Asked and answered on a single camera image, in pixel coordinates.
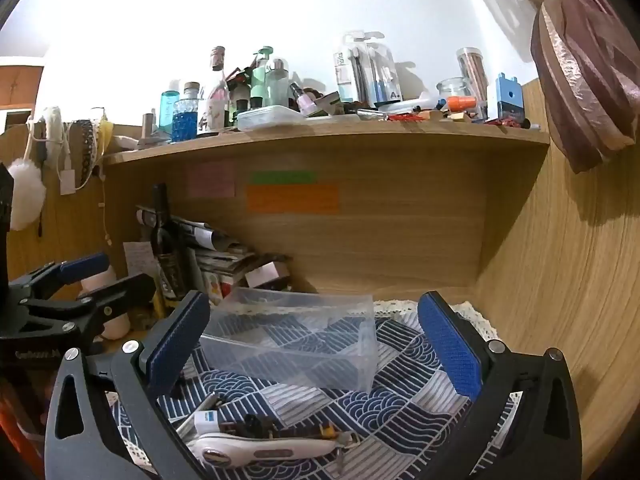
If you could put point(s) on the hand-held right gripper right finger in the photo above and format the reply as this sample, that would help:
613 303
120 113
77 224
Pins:
450 342

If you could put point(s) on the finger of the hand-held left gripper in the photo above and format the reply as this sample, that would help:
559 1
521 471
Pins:
85 266
125 292

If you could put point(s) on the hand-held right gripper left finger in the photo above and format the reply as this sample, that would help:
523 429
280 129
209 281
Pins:
177 345

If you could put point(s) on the small tools and pens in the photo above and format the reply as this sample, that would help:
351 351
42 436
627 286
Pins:
201 412

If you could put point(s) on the small white blue box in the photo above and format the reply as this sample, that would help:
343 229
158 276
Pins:
206 419

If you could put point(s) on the clear plastic box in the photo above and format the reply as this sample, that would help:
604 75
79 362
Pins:
285 362

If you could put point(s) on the white rotary cutter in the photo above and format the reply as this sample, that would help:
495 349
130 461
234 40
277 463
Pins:
280 447

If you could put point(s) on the white paper note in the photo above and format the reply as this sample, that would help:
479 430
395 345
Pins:
139 260

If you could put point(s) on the pink cup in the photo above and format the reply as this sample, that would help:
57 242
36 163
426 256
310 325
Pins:
116 327

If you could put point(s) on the dark wine bottle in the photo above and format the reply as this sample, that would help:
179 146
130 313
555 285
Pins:
167 255

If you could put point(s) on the orange cloth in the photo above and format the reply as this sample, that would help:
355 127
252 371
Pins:
15 435

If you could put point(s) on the black grey device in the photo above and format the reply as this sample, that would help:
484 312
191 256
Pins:
147 215

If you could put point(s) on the white hanging tag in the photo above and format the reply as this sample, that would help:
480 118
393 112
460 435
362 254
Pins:
67 182

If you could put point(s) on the white pompom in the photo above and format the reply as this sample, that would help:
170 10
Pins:
26 195

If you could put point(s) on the stack of magazines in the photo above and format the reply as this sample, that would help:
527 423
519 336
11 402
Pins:
220 255

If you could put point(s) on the blue patterned lace-edged cloth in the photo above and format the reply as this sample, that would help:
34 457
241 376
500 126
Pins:
370 410

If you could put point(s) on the small grey box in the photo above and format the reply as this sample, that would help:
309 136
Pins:
267 276

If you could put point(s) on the patterned headband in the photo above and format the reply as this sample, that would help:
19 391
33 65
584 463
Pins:
86 147

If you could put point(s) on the pink sticky note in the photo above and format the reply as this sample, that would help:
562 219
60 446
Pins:
211 180

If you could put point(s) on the white fluffy headband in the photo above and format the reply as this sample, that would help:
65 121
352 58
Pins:
54 127

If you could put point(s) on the cardboard tube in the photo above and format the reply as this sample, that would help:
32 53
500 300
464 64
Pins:
149 127

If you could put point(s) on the blue beads glass jar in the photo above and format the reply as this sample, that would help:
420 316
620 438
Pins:
186 122

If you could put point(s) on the teal liquid bottle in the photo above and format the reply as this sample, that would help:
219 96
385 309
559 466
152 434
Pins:
169 110

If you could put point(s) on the orange sticky note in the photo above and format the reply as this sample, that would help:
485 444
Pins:
292 199

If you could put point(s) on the wooden cabinet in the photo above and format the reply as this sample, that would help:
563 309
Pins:
20 82

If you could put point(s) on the green sticky note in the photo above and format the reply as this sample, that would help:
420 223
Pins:
282 177

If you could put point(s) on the white printed mug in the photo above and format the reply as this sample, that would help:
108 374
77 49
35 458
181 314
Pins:
211 116

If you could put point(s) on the clear lidded plastic container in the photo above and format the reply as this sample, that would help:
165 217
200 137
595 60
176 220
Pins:
270 117

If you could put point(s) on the wooden shelf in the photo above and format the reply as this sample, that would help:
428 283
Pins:
320 142

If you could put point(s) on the clear bottle with cork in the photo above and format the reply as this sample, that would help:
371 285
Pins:
217 67

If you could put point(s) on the orange white cap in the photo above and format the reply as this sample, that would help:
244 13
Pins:
460 103

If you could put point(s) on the blue plastic block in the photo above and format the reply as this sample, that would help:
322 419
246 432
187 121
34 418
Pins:
509 100

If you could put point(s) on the green pump bottle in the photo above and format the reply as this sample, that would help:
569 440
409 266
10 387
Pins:
260 82

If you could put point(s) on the round glass jar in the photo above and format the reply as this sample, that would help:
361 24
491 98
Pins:
452 87

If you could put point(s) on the frosted clear bottle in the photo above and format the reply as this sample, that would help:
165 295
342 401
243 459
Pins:
277 85

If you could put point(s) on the pink nail polish bottle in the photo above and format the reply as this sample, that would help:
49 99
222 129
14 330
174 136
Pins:
305 102

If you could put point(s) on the tall clear tube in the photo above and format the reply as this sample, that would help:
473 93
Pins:
472 75

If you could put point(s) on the toothbrush blister pack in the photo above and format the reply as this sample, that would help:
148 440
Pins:
347 70
385 75

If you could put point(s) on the pink curtain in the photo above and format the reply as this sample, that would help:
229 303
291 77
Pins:
575 85

